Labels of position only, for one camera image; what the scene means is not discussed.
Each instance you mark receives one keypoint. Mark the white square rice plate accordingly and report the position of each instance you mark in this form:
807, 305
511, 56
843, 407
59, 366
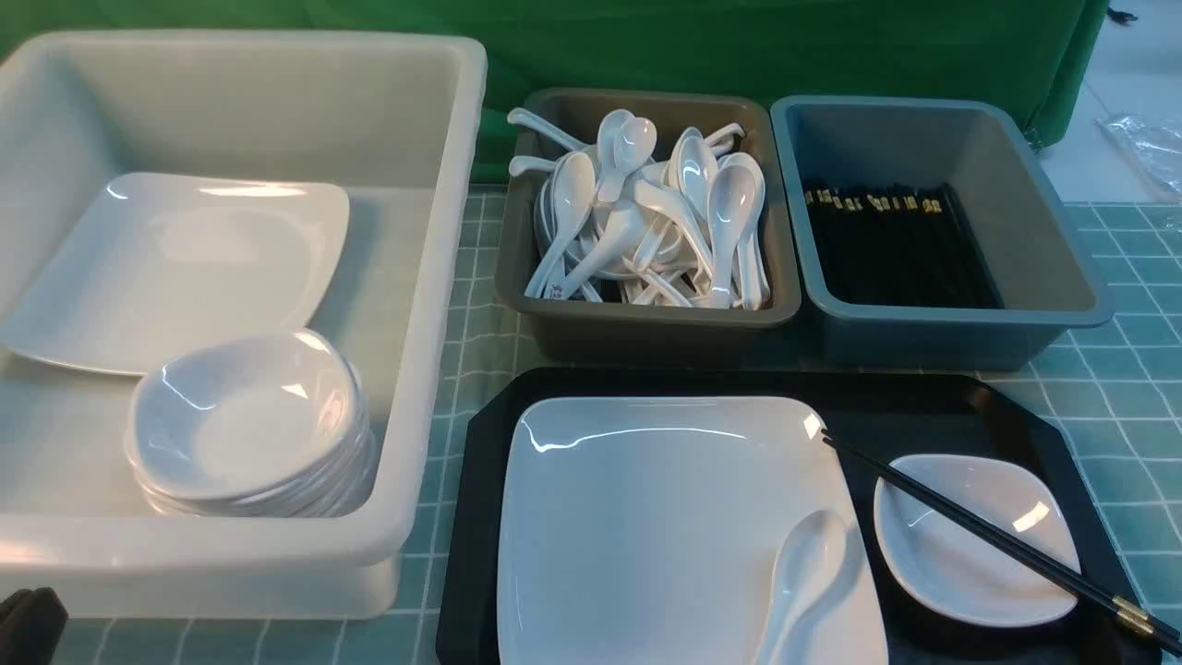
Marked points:
643, 530

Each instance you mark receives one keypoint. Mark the white ceramic soup spoon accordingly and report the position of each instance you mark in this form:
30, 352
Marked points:
807, 564

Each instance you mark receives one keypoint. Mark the small white sauce dish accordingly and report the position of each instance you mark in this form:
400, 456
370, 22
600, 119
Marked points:
950, 571

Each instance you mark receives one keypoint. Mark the black chopstick pair gold band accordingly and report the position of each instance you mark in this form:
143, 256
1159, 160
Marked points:
1123, 611

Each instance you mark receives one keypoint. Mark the white square plate in tub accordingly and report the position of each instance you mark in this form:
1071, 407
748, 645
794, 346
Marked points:
162, 264

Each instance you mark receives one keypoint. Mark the brown-grey spoon bin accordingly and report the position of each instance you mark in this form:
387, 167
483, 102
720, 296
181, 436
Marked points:
576, 331

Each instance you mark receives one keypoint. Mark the pile of white spoons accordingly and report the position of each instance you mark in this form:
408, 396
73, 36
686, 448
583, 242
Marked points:
682, 232

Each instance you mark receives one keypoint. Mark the large white plastic tub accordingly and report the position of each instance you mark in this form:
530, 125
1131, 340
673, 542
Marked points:
389, 117

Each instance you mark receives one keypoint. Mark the bundle of black chopsticks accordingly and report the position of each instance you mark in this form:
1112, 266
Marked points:
898, 246

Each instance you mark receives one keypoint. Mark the black serving tray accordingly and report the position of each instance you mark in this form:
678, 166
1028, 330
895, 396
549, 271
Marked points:
888, 415

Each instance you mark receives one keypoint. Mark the stack of white small bowls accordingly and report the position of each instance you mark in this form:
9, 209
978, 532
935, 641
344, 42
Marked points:
275, 425

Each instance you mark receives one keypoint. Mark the blue-grey chopstick bin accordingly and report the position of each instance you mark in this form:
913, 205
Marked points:
1045, 276

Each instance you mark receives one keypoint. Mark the green backdrop cloth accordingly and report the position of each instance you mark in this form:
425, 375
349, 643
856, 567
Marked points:
1027, 58

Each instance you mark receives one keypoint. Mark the clear plastic bag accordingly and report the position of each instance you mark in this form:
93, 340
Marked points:
1153, 146

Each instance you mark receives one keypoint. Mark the black gripper corner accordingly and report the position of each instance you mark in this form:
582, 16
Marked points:
32, 621

